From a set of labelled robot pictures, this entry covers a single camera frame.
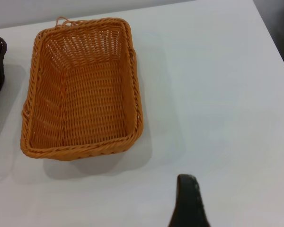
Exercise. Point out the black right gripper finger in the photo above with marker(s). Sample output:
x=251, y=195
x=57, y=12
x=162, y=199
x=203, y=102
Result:
x=188, y=203

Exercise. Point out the orange wicker basket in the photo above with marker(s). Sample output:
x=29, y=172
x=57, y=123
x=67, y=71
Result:
x=90, y=99

